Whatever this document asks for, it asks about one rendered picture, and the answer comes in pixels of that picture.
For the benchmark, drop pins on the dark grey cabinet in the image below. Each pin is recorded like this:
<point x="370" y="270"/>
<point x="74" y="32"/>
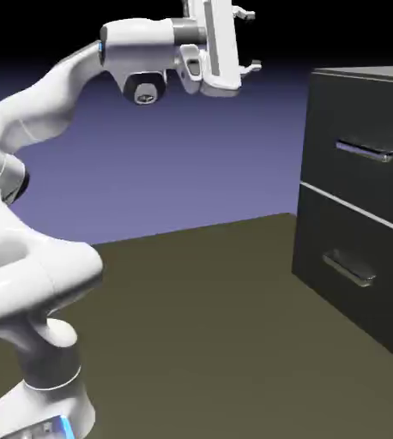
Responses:
<point x="357" y="212"/>

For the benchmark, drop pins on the dark grey drawer front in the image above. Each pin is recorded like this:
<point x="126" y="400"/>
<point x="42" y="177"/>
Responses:
<point x="382" y="308"/>
<point x="361" y="113"/>

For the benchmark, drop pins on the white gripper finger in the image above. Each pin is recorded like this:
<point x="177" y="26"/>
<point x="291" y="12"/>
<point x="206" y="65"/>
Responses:
<point x="251" y="67"/>
<point x="245" y="13"/>

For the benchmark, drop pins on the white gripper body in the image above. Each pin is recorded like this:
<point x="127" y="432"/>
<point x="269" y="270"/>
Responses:
<point x="222" y="44"/>

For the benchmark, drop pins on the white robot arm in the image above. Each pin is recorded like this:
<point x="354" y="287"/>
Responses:
<point x="42" y="103"/>

